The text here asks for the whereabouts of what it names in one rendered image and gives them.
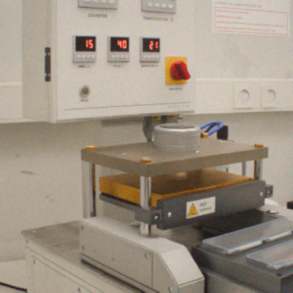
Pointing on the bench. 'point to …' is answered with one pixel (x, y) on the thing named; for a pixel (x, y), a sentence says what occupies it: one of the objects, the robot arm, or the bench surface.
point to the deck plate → (36, 234)
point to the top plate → (174, 151)
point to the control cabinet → (108, 72)
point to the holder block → (223, 267)
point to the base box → (59, 274)
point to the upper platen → (163, 186)
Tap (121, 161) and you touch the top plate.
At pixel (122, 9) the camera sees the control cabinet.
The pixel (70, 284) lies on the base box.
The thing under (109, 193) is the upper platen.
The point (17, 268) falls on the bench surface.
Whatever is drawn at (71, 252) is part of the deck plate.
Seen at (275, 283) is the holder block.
